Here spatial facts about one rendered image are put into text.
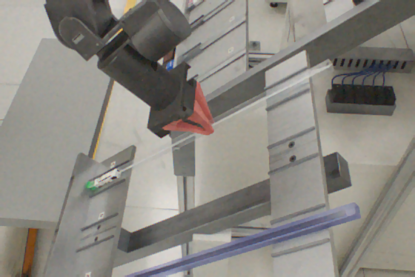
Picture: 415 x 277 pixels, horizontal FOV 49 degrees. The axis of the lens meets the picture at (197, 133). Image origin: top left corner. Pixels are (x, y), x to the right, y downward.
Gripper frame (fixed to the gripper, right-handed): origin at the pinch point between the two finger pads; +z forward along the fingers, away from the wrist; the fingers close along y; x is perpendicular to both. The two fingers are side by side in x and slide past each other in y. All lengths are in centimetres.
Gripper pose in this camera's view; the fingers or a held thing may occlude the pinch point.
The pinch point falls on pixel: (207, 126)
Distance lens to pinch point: 70.7
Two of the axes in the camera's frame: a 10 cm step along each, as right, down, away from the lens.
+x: -7.4, 3.8, 5.5
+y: 0.7, -7.7, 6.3
